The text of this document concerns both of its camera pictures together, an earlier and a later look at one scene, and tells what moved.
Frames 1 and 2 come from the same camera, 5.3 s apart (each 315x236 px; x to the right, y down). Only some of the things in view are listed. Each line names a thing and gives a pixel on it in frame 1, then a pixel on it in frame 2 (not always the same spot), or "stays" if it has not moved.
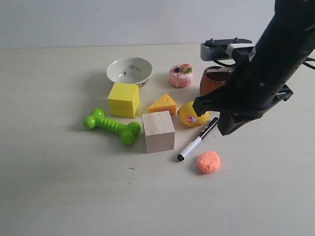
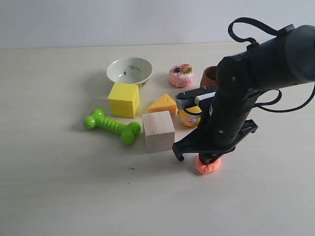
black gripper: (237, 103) → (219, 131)
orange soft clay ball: (208, 162) stays
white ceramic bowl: (130, 70) stays
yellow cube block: (124, 100) stays
